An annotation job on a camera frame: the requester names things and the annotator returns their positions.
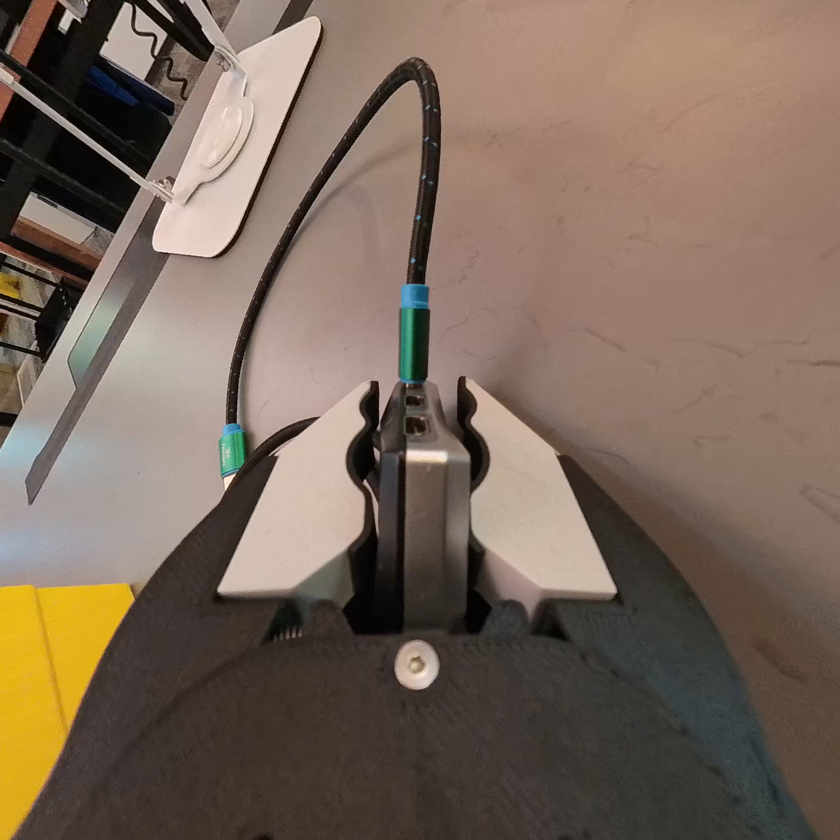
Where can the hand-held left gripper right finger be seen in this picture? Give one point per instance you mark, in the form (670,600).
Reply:
(538,518)

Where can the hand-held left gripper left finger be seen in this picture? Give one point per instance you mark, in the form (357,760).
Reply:
(295,512)

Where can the black grey usb hub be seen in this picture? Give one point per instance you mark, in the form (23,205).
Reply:
(433,525)

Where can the large yellow box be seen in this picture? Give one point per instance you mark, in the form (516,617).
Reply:
(39,689)

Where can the white stand with clear legs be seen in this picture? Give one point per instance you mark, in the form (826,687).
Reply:
(262,131)

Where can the black metal shelf rack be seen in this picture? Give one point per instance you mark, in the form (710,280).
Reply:
(39,190)

